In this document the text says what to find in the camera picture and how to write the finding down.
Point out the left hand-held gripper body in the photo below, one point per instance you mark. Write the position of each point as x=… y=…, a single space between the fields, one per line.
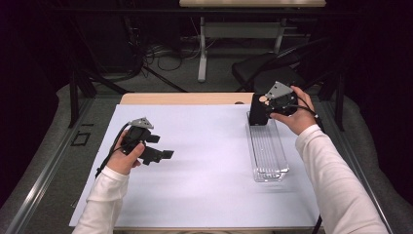
x=136 y=136

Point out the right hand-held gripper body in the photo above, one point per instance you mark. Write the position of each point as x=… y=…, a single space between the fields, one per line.
x=281 y=102

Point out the clear plastic packaging box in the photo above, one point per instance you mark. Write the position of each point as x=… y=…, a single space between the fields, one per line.
x=268 y=152

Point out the person's right hand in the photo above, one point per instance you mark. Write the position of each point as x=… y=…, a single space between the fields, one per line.
x=302 y=120

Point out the person's left hand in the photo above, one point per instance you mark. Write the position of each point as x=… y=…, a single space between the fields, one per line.
x=121 y=162

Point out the white table mat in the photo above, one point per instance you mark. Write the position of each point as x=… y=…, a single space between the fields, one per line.
x=201 y=182

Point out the black folding chair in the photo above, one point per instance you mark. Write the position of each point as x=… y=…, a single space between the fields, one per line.
x=246 y=70

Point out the wooden table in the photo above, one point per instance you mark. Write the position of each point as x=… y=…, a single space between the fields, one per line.
x=195 y=98

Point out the black metal stand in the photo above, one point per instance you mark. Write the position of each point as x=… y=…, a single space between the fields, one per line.
x=340 y=107
x=74 y=104

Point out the black metal floor bar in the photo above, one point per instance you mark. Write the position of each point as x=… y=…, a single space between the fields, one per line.
x=165 y=79

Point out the white-legged background desk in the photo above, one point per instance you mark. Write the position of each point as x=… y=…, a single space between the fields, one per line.
x=240 y=31

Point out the metal floor rail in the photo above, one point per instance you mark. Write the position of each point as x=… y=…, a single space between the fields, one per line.
x=49 y=167
x=357 y=152

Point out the black horizontal frame bar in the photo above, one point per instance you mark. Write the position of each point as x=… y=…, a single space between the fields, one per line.
x=130 y=11

